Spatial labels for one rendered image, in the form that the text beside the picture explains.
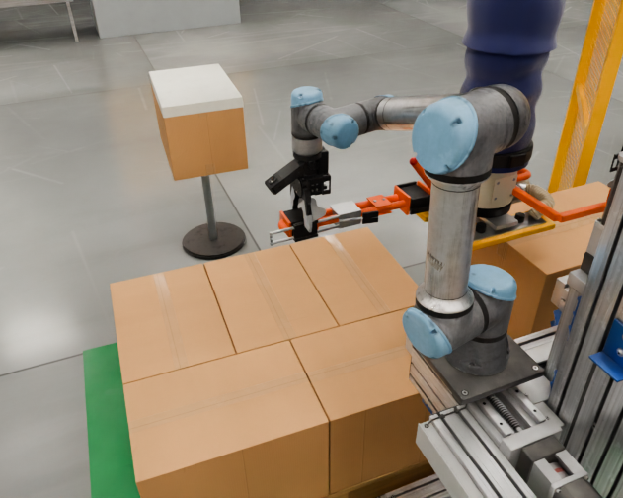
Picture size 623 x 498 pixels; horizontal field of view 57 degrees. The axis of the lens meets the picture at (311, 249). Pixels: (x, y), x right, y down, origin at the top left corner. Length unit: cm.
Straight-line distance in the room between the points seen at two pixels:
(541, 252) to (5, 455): 223
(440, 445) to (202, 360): 103
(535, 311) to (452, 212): 98
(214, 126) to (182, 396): 151
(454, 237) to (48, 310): 269
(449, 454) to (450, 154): 67
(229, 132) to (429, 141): 214
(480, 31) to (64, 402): 228
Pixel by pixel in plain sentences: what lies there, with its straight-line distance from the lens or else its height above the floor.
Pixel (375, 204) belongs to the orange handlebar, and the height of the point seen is 121.
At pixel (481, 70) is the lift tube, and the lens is 160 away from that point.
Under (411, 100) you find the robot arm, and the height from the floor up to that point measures 158.
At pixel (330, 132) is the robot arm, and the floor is 151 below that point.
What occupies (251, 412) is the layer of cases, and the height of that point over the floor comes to 54.
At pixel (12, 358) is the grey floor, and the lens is 322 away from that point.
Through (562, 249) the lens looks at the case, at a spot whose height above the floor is 95.
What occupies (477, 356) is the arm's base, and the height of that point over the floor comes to 109.
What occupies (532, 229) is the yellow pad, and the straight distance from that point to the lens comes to 182.
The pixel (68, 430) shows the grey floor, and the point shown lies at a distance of 278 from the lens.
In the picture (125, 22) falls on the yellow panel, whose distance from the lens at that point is 880.
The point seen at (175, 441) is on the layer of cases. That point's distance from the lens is 189.
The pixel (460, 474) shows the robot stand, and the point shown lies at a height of 95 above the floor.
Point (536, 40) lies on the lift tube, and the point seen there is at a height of 163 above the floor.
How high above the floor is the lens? 201
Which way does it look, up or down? 35 degrees down
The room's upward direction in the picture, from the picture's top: 1 degrees counter-clockwise
